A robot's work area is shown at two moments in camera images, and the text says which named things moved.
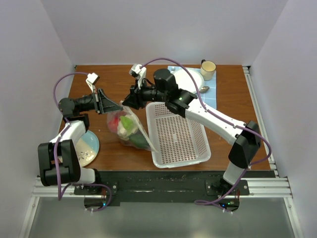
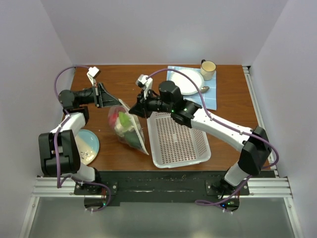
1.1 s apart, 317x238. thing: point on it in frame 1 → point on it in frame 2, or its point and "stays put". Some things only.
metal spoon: [204, 89] stays put
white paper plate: [185, 82] stays put
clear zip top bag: [125, 126] stays put
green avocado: [139, 140] → [132, 137]
